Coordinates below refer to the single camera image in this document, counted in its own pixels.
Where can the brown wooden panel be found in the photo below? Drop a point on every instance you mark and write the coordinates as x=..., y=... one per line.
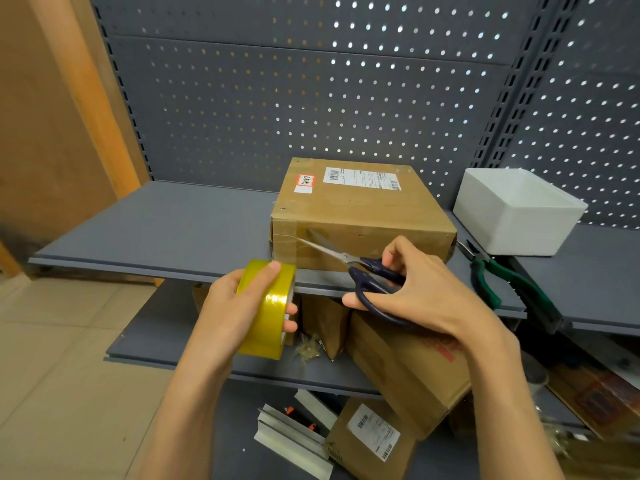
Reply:
x=55, y=119

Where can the white plastic bin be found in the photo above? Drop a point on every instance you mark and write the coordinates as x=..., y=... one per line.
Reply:
x=520, y=219

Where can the yellow tape roll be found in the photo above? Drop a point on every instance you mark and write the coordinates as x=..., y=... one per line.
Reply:
x=265, y=314

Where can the crumpled clear plastic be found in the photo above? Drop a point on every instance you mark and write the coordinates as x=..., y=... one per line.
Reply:
x=555, y=434

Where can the white tape roll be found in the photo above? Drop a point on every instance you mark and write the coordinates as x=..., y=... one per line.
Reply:
x=535, y=374

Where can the cardboard box red lettering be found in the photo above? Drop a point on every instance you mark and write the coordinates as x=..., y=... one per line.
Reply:
x=410, y=374

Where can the person's right hand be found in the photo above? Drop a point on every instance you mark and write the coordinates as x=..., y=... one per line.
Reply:
x=435, y=294

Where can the grey slotted upright post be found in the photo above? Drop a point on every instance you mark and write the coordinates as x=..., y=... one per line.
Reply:
x=525, y=79
x=120, y=84

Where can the grey perforated back panel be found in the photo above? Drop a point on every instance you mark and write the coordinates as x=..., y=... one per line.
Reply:
x=300, y=94
x=585, y=109

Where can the person's left hand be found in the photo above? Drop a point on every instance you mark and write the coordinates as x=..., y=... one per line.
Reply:
x=225, y=319

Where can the cardboard box barcode label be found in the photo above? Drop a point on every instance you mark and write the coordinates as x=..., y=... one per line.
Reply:
x=365, y=439

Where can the black scissors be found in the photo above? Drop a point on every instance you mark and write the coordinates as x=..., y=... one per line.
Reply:
x=370, y=282

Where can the cardboard box red blue print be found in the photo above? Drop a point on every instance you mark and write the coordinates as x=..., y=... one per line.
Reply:
x=600, y=394

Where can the white flat strips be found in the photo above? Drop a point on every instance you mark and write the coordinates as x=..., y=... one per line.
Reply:
x=295, y=434

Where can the brown cardboard box white labels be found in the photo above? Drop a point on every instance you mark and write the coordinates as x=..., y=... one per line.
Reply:
x=360, y=214

